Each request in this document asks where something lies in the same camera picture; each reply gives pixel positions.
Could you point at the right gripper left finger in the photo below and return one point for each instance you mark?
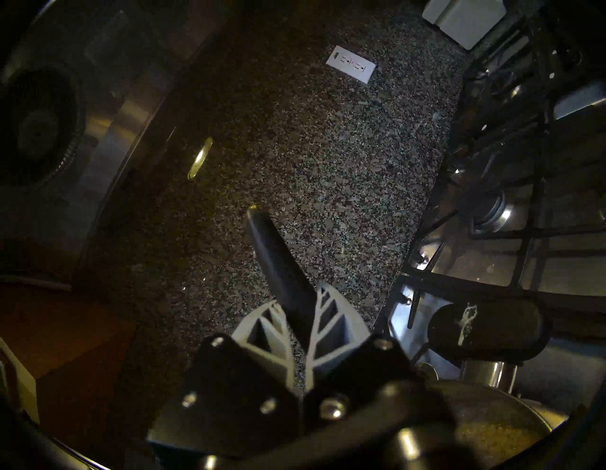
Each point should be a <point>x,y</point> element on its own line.
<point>265,336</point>

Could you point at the steel gas cooktop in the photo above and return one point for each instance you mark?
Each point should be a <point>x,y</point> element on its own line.
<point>521,189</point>

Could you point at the steel range hood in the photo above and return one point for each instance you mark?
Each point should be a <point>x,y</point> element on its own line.
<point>94,118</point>

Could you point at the wooden wall cabinets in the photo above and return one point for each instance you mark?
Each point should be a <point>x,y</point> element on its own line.
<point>71,369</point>

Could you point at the white toaster oven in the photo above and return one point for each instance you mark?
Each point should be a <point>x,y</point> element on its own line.
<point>466,21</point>

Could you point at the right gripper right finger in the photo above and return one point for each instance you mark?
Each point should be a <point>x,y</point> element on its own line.
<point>338,327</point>

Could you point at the stainless steel pot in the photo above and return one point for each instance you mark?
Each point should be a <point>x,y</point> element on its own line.
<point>487,331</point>

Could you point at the white double wall outlet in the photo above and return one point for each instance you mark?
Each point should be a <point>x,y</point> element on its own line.
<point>351,64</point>

